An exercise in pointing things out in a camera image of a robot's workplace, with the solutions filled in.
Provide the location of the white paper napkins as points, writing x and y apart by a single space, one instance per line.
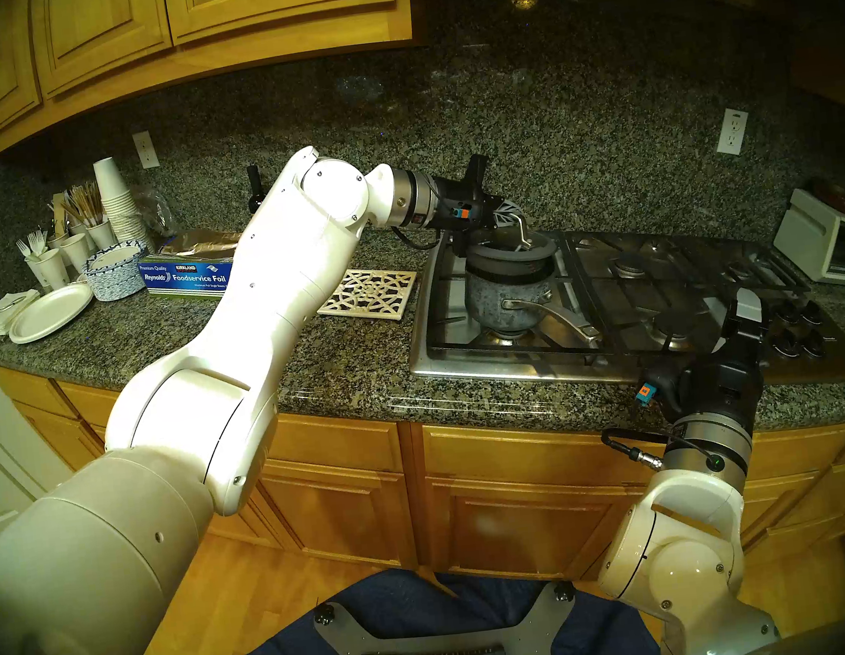
4 310

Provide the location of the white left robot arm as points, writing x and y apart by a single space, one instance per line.
275 286

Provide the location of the stack of blue-patterned paper bowls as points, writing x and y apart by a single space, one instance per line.
115 276

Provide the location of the wooden wall cabinets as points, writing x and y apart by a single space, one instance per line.
99 34

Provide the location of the white plastic forks bunch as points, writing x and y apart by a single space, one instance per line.
34 242

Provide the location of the stack of white paper cups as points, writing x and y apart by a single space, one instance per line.
111 187

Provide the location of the white paper cup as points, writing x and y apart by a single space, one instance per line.
50 270
75 253
102 235

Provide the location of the clear plastic bag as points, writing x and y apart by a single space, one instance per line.
158 215

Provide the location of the wooden base cabinets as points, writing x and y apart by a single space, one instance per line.
488 519

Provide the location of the white wall outlet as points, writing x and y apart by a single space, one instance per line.
732 132
145 149

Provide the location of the black stove knob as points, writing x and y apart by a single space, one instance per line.
785 345
811 313
787 312
813 344

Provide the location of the glass pot lid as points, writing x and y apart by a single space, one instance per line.
517 264

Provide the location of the small black cast iron grate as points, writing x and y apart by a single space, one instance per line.
770 279

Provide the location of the wooden chopsticks bundle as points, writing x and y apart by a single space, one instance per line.
85 204

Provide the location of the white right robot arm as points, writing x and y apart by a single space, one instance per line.
680 566

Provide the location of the white paper plate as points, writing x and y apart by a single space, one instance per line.
49 313

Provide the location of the white toaster oven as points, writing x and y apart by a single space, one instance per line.
826 243

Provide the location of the dark red dish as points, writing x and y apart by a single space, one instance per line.
840 196

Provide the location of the stainless steel gas cooktop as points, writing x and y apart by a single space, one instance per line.
472 370

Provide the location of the dark wine bottle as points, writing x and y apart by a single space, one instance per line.
254 187

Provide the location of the grey metal robot base plate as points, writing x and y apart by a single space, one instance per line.
531 642

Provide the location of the wooden stirrer sticks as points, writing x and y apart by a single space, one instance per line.
59 215

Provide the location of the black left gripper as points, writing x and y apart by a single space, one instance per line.
454 203

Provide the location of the blue Reynolds foil box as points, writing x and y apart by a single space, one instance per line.
184 274

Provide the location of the white lattice trivet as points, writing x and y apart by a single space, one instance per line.
374 296

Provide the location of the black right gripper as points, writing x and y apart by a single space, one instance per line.
721 385

